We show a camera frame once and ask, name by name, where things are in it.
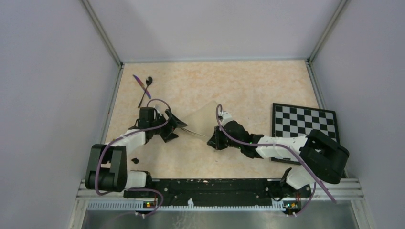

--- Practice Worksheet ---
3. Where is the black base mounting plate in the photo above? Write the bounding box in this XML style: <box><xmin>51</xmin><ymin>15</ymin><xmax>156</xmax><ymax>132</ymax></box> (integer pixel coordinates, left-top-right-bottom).
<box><xmin>123</xmin><ymin>178</ymin><xmax>311</xmax><ymax>207</ymax></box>

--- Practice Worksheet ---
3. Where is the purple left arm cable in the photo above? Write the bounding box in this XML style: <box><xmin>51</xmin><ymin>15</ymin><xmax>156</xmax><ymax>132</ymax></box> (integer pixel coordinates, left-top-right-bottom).
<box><xmin>95</xmin><ymin>98</ymin><xmax>173</xmax><ymax>219</ymax></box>

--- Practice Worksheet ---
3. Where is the small black object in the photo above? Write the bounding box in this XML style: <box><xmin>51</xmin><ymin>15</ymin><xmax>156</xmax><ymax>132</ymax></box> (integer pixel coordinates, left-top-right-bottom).
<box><xmin>131</xmin><ymin>158</ymin><xmax>139</xmax><ymax>164</ymax></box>

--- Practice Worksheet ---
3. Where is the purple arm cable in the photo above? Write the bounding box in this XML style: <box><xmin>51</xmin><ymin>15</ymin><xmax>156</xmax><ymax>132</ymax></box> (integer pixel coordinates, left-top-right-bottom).
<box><xmin>95</xmin><ymin>98</ymin><xmax>173</xmax><ymax>219</ymax></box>
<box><xmin>215</xmin><ymin>104</ymin><xmax>338</xmax><ymax>218</ymax></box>

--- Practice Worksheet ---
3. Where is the black white checkerboard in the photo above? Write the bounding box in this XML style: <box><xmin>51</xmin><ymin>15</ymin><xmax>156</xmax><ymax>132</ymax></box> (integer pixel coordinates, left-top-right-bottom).
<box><xmin>271</xmin><ymin>103</ymin><xmax>341</xmax><ymax>165</ymax></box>

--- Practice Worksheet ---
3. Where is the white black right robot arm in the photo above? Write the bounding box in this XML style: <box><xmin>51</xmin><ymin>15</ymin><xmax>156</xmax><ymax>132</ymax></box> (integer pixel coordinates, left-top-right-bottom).
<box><xmin>207</xmin><ymin>121</ymin><xmax>350</xmax><ymax>200</ymax></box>

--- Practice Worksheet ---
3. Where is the iridescent purple knife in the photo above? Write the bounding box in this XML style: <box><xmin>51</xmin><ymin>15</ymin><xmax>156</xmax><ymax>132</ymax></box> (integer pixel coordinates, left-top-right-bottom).
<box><xmin>133</xmin><ymin>74</ymin><xmax>146</xmax><ymax>89</ymax></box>

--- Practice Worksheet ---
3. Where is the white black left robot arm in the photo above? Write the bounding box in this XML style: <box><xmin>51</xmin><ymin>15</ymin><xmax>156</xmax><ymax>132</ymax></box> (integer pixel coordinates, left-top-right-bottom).
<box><xmin>85</xmin><ymin>107</ymin><xmax>187</xmax><ymax>197</ymax></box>

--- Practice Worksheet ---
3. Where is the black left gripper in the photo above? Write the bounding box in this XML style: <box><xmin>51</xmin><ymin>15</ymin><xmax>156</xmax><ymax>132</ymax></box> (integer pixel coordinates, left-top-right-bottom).
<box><xmin>150</xmin><ymin>109</ymin><xmax>187</xmax><ymax>142</ymax></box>

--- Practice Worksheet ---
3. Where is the black spoon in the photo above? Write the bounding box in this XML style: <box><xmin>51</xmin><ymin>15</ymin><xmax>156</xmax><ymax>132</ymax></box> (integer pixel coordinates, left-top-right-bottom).
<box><xmin>138</xmin><ymin>76</ymin><xmax>153</xmax><ymax>108</ymax></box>

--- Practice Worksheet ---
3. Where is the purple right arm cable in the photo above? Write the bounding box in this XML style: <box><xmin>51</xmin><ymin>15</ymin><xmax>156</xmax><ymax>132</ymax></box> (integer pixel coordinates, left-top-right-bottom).
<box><xmin>215</xmin><ymin>104</ymin><xmax>338</xmax><ymax>218</ymax></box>

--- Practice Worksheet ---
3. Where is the cream cloth napkin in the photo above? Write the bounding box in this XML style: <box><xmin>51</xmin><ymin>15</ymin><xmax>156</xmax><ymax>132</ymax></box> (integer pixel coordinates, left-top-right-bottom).
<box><xmin>181</xmin><ymin>101</ymin><xmax>218</xmax><ymax>142</ymax></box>

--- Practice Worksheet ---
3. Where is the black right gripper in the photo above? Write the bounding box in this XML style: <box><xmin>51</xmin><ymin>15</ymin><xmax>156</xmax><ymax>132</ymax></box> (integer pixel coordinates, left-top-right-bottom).
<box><xmin>208</xmin><ymin>124</ymin><xmax>243</xmax><ymax>150</ymax></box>

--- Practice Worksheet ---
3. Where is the aluminium front rail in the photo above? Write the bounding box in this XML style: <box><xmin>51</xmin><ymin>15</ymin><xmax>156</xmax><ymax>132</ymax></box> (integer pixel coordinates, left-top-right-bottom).
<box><xmin>76</xmin><ymin>178</ymin><xmax>364</xmax><ymax>214</ymax></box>

